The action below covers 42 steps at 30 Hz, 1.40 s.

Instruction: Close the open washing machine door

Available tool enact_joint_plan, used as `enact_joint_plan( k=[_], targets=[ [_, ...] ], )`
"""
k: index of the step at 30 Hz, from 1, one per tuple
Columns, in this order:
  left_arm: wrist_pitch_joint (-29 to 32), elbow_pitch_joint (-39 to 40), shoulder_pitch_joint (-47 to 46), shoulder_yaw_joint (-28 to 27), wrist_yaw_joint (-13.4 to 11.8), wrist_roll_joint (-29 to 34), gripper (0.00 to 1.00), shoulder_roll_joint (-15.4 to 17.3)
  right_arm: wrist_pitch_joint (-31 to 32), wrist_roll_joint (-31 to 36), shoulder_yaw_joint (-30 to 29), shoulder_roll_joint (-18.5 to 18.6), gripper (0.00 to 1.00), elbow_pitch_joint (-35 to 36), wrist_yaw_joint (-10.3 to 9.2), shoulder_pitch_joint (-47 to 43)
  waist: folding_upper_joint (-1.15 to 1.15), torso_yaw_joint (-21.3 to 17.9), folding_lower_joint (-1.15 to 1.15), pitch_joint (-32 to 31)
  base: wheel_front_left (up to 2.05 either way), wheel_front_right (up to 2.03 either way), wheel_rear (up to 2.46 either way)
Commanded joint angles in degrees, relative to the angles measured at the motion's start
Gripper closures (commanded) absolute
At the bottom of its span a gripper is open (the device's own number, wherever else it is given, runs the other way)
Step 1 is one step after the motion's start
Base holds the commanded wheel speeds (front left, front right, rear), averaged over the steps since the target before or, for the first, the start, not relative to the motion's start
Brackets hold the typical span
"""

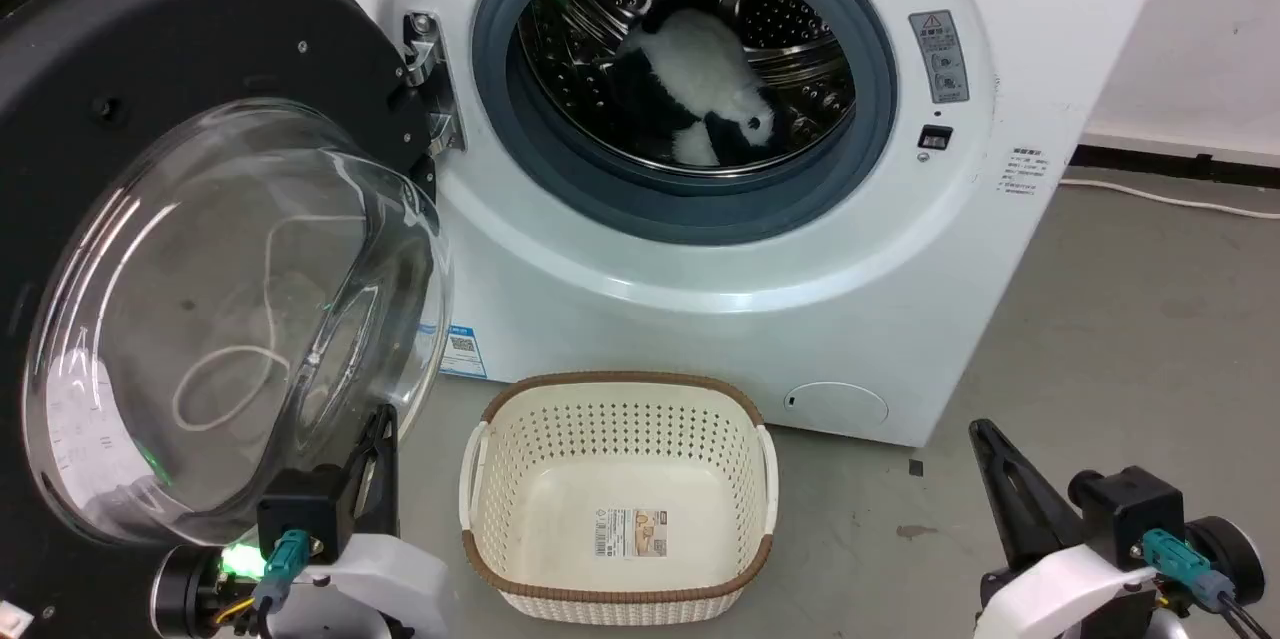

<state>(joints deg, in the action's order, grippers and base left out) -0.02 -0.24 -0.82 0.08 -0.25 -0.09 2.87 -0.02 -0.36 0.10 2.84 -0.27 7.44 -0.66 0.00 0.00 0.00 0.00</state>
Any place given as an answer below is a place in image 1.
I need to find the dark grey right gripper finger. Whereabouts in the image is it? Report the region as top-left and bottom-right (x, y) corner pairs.
(968, 418), (1086, 572)

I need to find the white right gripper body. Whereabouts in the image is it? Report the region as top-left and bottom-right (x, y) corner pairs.
(975, 516), (1267, 639)

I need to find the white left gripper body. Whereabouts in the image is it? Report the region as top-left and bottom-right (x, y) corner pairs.
(150, 533), (454, 639)

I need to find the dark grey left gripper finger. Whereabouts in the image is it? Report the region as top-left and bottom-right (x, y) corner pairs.
(366, 404), (400, 540)
(338, 439), (377, 545)

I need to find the white front-load washing machine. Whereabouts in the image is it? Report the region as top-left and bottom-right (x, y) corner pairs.
(265, 0), (1186, 450)

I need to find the black washer door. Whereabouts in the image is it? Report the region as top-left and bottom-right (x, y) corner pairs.
(0, 0), (456, 639)

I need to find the cream perforated laundry basket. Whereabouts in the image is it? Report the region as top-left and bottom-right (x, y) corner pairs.
(458, 371), (779, 626)

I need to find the black and white panda plush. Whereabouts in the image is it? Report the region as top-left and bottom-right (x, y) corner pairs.
(605, 7), (781, 168)

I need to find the teal plug left gripper cable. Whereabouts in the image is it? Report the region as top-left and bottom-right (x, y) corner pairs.
(250, 529), (313, 639)

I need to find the teal plug gripper cable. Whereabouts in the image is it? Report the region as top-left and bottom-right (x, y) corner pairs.
(250, 529), (313, 639)
(1142, 528), (1280, 639)

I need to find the teal plug right gripper cable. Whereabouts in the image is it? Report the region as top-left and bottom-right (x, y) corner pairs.
(1142, 528), (1280, 639)

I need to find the thin white looped cord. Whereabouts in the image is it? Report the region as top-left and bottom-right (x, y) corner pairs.
(173, 215), (366, 432)

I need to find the white floor cable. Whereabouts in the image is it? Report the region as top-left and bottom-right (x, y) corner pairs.
(1058, 177), (1280, 221)

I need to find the black wall baseboard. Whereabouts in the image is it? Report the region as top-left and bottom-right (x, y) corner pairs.
(1068, 143), (1280, 191)

